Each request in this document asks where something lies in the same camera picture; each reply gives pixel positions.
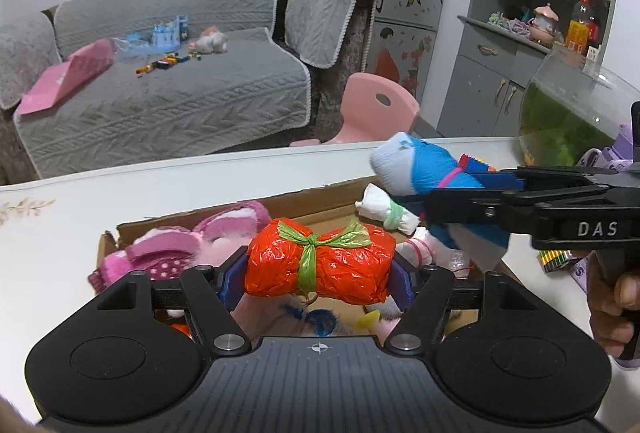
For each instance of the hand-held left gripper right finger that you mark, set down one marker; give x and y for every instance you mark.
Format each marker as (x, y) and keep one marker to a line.
(402, 288)

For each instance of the orange plastic bundle green tie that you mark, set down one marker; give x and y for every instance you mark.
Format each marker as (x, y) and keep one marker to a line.
(340, 263)

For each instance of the person's right hand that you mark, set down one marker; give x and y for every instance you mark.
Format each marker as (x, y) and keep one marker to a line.
(602, 313)

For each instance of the colourful block cube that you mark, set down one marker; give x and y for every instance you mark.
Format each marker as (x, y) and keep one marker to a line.
(555, 260)

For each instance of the white sock bundle red tie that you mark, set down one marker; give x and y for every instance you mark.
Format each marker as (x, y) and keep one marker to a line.
(425, 253)

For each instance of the pink polka dot fuzzy bundle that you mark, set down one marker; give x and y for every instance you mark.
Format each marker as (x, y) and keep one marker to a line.
(165, 248)

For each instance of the pink mushroom jar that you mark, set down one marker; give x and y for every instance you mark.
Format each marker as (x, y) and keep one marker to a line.
(544, 24)

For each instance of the blue toy castle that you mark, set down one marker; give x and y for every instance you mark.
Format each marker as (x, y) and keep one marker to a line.
(170, 33)

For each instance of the glass fish bowl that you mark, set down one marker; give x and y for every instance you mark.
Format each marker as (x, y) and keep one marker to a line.
(570, 113)

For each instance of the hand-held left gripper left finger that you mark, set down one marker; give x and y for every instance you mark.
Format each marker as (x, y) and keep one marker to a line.
(231, 280)

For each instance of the grey shelf cabinet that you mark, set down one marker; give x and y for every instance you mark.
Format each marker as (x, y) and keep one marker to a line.
(480, 63)

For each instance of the white sock bundle green tie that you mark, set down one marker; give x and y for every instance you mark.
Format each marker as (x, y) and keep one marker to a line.
(385, 208)

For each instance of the scattered colourful toy pieces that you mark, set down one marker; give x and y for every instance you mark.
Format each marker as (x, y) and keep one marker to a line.
(165, 63)

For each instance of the blue sock bundle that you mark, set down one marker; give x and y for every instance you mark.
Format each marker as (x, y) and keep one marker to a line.
(420, 163)

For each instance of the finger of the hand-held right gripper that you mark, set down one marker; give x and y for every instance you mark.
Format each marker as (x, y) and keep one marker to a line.
(480, 210)
(550, 178)

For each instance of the pink paper bag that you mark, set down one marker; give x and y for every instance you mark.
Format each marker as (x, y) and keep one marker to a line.
(65, 78)

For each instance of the pink plastic chair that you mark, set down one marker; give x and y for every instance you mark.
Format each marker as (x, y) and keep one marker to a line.
(370, 108)

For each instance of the shallow cardboard box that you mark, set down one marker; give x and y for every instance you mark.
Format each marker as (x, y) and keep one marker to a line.
(320, 208)

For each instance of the orange drink bottle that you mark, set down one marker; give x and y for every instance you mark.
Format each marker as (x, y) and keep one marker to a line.
(579, 30)

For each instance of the pink white plush toy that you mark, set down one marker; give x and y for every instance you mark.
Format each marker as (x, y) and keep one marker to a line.
(210, 42)

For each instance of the clear plastic bag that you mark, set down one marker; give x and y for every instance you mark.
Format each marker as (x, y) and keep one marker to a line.
(132, 47)

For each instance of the grey covered sofa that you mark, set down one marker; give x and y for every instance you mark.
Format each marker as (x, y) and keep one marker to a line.
(175, 113)

